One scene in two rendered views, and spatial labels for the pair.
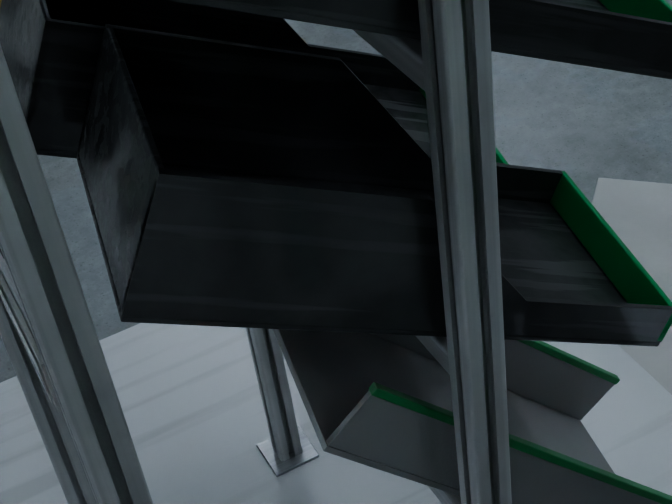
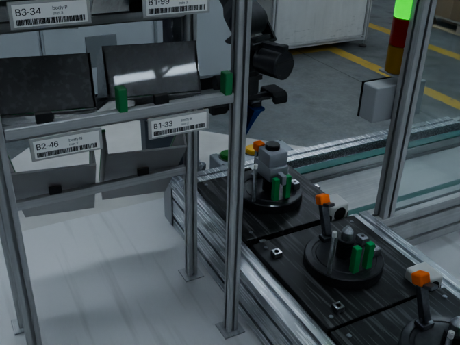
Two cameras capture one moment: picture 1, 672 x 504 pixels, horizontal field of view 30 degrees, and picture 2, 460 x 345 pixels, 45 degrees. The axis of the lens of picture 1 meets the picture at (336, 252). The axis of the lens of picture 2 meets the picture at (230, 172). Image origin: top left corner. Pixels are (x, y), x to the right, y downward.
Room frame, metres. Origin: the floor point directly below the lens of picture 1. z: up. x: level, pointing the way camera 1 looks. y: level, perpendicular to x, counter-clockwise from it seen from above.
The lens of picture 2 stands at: (0.44, 0.84, 1.59)
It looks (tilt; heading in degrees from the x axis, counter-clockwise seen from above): 29 degrees down; 263
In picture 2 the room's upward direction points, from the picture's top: 2 degrees clockwise
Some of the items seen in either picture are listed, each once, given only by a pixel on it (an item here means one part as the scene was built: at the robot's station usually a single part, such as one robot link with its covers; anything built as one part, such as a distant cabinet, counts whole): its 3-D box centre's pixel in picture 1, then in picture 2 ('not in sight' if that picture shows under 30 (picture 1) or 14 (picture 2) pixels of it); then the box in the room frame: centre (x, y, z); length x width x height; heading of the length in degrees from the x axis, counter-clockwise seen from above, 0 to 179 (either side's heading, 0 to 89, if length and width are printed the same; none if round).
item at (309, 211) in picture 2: not in sight; (268, 200); (0.23, -0.17, 0.96); 0.24 x 0.24 x 0.02; 22
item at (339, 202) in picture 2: not in sight; (333, 208); (0.11, -0.11, 0.97); 0.05 x 0.05 x 0.04; 22
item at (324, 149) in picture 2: not in sight; (327, 163); (0.04, -0.41, 0.91); 0.89 x 0.06 x 0.11; 22
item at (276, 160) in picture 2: not in sight; (274, 161); (0.23, -0.16, 1.06); 0.08 x 0.04 x 0.07; 112
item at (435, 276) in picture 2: not in sight; (346, 244); (0.14, 0.07, 1.01); 0.24 x 0.24 x 0.13; 22
